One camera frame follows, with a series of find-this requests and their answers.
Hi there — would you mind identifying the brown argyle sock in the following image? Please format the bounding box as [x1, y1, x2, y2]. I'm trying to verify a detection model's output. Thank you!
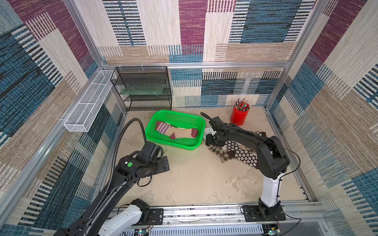
[208, 146, 236, 163]

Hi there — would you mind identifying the white wire mesh tray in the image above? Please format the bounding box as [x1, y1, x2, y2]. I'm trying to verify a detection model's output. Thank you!
[64, 70, 113, 132]

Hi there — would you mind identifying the small white alarm clock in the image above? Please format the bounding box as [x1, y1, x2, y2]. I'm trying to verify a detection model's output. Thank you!
[204, 127, 214, 135]

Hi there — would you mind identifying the brown floral sock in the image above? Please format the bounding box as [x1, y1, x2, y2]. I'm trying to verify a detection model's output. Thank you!
[254, 131, 267, 142]
[223, 141, 260, 169]

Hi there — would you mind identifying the black wire mesh shelf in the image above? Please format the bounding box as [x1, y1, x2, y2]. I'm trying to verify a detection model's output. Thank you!
[111, 66, 172, 112]

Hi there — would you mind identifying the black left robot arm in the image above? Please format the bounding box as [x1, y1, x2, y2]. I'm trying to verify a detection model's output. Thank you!
[55, 133, 169, 236]

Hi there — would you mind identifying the red pencil cup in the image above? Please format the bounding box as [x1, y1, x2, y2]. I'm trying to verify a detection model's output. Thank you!
[230, 98, 250, 126]

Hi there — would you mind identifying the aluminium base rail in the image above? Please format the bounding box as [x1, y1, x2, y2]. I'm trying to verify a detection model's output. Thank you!
[73, 200, 325, 236]

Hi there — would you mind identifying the beige purple striped sock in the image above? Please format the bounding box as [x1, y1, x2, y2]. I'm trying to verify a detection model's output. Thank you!
[155, 121, 199, 140]

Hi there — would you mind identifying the green mat on shelf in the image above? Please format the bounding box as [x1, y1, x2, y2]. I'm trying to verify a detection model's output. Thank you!
[121, 86, 166, 95]

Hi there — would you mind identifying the green plastic basket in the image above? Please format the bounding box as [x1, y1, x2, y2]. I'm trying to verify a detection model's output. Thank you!
[145, 110, 206, 150]

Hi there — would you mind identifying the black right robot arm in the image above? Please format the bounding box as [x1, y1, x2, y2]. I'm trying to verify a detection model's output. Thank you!
[200, 112, 290, 222]

